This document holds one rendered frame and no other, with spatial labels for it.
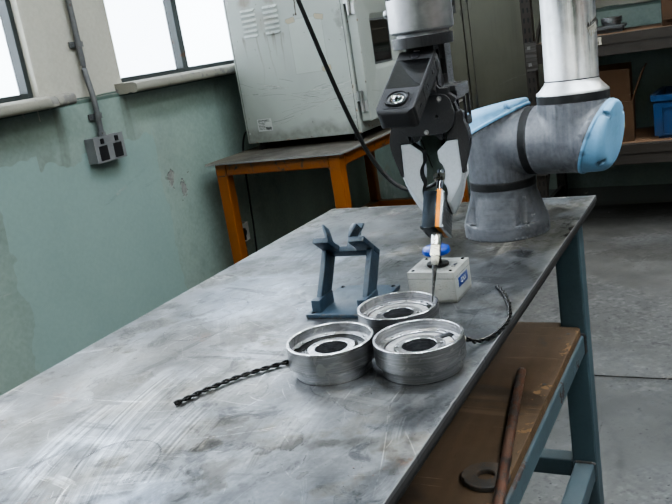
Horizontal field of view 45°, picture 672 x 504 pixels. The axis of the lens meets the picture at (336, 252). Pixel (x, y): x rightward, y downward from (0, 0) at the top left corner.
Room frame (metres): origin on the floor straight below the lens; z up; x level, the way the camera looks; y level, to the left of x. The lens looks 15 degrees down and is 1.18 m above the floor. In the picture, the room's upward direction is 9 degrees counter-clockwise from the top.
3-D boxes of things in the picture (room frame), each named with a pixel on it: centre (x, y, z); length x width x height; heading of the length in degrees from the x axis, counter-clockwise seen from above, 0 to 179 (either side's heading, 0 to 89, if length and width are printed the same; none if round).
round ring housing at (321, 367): (0.89, 0.02, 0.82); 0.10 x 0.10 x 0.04
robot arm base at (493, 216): (1.40, -0.31, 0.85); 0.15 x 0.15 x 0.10
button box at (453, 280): (1.11, -0.15, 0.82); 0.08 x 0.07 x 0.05; 151
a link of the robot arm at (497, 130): (1.40, -0.32, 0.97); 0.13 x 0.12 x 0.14; 52
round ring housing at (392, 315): (0.97, -0.07, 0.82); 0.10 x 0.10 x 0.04
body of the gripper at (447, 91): (0.97, -0.14, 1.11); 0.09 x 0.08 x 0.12; 154
